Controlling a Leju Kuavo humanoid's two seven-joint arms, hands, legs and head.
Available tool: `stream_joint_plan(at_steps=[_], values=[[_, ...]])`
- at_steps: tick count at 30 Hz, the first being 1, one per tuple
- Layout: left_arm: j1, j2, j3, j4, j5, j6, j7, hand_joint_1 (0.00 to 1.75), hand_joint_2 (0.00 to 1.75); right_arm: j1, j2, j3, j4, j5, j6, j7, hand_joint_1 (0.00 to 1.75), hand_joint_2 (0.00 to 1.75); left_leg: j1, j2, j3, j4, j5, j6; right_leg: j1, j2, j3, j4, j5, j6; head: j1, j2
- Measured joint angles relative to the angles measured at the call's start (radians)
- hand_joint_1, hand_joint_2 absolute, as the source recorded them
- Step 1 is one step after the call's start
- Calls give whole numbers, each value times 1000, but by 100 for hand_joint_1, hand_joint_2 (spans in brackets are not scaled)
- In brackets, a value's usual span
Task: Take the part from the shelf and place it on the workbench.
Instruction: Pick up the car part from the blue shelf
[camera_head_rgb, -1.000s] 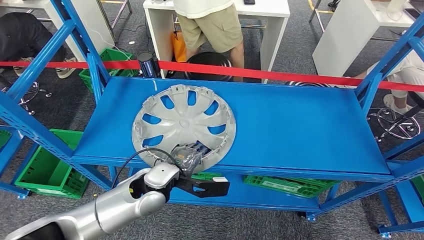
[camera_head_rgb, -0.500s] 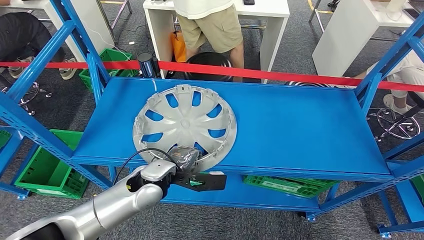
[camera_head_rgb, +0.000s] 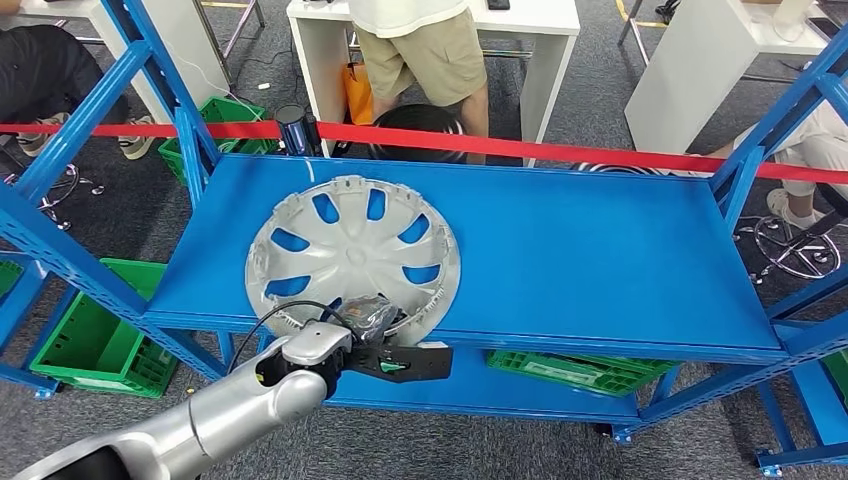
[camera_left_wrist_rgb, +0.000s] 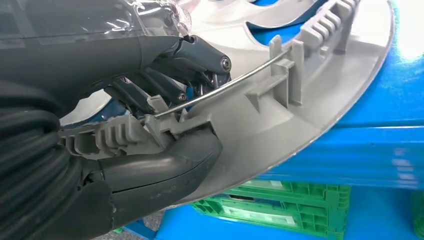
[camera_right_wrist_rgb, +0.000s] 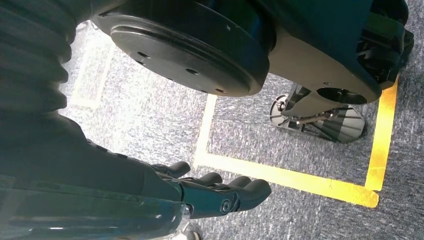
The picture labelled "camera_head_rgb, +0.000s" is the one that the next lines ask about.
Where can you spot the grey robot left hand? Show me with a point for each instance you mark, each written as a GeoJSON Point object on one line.
{"type": "Point", "coordinates": [368, 318]}

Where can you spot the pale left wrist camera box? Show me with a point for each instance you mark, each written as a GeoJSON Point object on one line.
{"type": "Point", "coordinates": [424, 361]}

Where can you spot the black chrome office chair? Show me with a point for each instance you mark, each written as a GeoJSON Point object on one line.
{"type": "Point", "coordinates": [825, 222]}

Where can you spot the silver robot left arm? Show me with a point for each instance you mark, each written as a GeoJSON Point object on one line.
{"type": "Point", "coordinates": [232, 417]}

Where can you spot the chrome office chair base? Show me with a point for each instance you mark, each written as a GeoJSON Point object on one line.
{"type": "Point", "coordinates": [71, 185]}

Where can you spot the orange bag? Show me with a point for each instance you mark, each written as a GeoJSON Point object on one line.
{"type": "Point", "coordinates": [358, 96]}

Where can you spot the person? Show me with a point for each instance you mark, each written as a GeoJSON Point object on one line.
{"type": "Point", "coordinates": [424, 60]}
{"type": "Point", "coordinates": [46, 73]}
{"type": "Point", "coordinates": [821, 146]}

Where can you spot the red barrier tape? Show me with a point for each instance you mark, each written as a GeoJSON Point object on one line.
{"type": "Point", "coordinates": [530, 149]}

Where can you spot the black phone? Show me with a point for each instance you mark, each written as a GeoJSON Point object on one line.
{"type": "Point", "coordinates": [498, 4]}

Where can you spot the black ribbed round base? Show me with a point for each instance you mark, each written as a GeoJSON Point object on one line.
{"type": "Point", "coordinates": [616, 170]}
{"type": "Point", "coordinates": [411, 122]}

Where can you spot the black barrier post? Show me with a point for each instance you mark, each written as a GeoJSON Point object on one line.
{"type": "Point", "coordinates": [291, 132]}

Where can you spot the silver plastic wheel cover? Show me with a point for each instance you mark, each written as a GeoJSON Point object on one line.
{"type": "Point", "coordinates": [358, 255]}

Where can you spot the green plastic crate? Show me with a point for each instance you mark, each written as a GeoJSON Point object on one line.
{"type": "Point", "coordinates": [576, 374]}
{"type": "Point", "coordinates": [86, 338]}
{"type": "Point", "coordinates": [840, 378]}
{"type": "Point", "coordinates": [225, 109]}
{"type": "Point", "coordinates": [8, 278]}

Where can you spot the white cylindrical container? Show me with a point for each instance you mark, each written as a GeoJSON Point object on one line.
{"type": "Point", "coordinates": [795, 12]}

